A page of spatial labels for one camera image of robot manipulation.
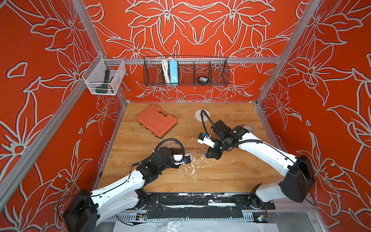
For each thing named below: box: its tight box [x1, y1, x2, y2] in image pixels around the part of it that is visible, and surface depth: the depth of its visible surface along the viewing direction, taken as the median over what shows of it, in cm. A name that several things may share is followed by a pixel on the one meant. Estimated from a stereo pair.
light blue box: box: [169, 59, 179, 86], surface depth 92 cm
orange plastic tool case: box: [136, 104, 178, 139], surface depth 103 cm
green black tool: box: [95, 69, 110, 94], surface depth 83 cm
